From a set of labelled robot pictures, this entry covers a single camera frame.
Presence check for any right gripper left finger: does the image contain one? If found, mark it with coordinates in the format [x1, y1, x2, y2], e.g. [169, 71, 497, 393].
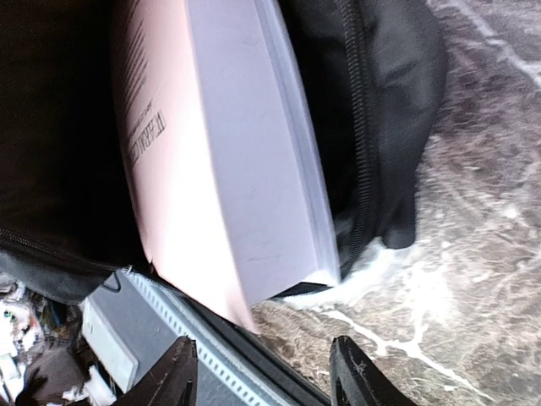
[117, 336, 198, 406]

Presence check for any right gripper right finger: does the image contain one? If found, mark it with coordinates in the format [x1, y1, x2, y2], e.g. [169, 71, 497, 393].
[330, 336, 416, 406]

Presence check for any black student bag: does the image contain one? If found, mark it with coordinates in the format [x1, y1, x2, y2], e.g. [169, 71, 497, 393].
[1, 1, 447, 305]

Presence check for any pink book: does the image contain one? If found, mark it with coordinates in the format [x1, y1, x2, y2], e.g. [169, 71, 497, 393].
[111, 1, 340, 331]

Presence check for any white slotted cable duct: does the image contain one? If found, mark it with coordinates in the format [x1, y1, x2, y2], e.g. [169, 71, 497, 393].
[119, 272, 297, 405]

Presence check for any black front rail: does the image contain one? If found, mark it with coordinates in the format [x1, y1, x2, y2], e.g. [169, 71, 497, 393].
[180, 295, 331, 405]

